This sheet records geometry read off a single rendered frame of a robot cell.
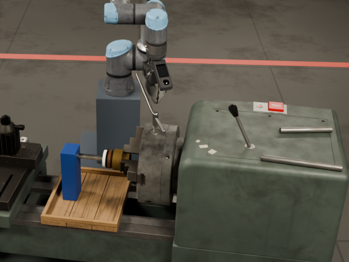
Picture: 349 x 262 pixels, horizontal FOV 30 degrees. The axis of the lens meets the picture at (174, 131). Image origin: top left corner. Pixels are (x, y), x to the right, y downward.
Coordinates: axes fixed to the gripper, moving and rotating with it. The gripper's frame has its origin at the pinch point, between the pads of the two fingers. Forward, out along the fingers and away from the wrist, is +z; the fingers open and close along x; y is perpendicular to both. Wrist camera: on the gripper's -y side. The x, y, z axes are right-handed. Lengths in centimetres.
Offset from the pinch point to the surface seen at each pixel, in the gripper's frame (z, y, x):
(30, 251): 62, -1, 53
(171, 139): 11.1, -9.5, -2.5
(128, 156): 23.5, 0.1, 11.4
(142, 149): 13.4, -9.8, 8.7
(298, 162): 6, -42, -38
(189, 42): 172, 330, -147
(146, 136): 11.1, -5.5, 5.9
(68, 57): 166, 324, -26
